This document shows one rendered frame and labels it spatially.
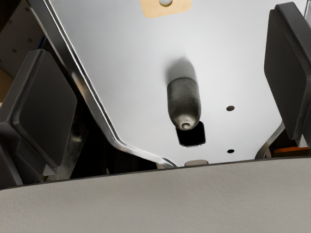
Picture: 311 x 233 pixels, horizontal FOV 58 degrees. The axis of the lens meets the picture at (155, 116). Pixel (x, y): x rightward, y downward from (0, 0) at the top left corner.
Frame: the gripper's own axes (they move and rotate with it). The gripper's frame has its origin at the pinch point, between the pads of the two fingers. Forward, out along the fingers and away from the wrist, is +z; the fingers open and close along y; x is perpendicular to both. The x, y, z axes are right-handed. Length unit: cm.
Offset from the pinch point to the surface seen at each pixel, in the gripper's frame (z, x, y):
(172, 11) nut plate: 11.9, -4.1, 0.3
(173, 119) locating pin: 8.0, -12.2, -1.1
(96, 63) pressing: 12.2, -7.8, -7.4
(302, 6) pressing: 12.2, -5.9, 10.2
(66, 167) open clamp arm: 8.0, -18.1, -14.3
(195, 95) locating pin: 10.2, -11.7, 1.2
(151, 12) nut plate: 11.9, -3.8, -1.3
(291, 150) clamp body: 19.2, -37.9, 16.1
